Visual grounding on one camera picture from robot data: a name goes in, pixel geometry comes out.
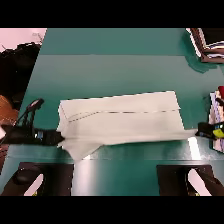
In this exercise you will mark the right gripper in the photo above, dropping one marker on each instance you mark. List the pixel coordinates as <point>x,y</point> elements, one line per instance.
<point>208,129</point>

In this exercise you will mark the white shirt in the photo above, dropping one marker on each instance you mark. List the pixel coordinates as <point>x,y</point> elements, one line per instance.
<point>133,116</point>

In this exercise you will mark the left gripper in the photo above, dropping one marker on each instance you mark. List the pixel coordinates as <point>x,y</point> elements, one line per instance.
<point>48,136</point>

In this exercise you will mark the black garment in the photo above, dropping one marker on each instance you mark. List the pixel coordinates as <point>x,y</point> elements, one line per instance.
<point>16,70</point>

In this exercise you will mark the brown garment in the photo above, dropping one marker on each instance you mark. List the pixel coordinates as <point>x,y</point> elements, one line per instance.
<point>6,111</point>

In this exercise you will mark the striped garment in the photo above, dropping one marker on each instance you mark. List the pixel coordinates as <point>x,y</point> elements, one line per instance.
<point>216,116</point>

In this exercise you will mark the red garment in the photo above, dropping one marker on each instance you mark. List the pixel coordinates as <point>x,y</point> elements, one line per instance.
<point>221,90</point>

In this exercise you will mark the heap of clothes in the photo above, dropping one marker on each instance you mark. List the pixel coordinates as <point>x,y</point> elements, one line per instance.
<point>210,45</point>

